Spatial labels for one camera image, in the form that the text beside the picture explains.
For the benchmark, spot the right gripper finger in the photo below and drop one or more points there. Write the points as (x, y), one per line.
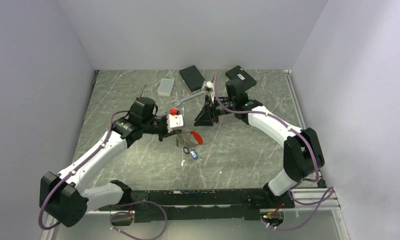
(205, 109)
(206, 120)

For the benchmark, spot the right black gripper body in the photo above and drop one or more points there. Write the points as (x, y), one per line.
(217, 109)

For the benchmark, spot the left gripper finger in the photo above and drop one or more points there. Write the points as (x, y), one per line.
(176, 132)
(161, 137)

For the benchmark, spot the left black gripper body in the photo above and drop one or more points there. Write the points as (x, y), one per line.
(155, 125)

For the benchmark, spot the grey key holder red handle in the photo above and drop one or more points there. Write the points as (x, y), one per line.
(188, 139)

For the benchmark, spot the blue key tag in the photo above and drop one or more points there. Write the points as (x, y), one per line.
(194, 154)

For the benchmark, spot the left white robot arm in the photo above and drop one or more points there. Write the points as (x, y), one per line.
(65, 198)

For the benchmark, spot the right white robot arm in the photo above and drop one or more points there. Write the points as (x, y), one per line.
(302, 154)

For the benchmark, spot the silver open-end wrench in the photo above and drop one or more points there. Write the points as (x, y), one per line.
(177, 102)

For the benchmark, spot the black box right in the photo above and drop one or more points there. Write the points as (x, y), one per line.
(241, 76)

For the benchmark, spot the black box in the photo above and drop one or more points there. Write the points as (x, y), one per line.
(192, 77)
(241, 76)

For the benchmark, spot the small white plastic box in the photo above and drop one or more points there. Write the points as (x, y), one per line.
(166, 87)

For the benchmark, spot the black box left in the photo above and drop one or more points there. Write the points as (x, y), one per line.
(192, 77)

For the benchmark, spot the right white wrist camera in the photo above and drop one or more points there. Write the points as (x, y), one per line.
(208, 88)

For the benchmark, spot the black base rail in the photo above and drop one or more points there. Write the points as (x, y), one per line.
(201, 204)

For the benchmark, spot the aluminium frame rail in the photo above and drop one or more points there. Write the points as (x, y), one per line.
(306, 198)

